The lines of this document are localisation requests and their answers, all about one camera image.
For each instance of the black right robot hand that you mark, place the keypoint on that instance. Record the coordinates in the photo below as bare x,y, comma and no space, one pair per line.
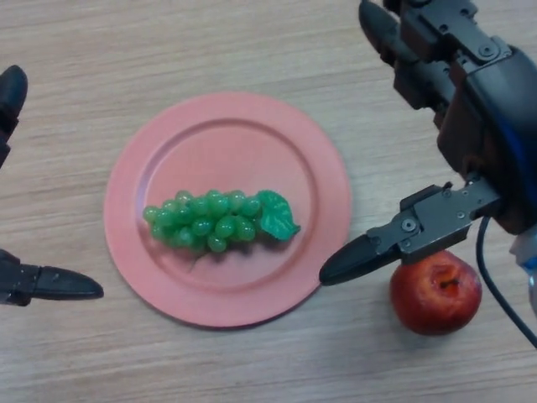
495,117

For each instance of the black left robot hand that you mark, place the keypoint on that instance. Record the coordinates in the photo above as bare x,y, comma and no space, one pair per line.
54,285

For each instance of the green plastic grape bunch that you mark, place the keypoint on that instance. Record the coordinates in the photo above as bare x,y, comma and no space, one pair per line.
218,222

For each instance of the pink round plate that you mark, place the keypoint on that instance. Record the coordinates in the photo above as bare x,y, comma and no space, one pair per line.
230,147

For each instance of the red apple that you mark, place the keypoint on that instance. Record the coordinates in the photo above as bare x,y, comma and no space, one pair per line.
436,298

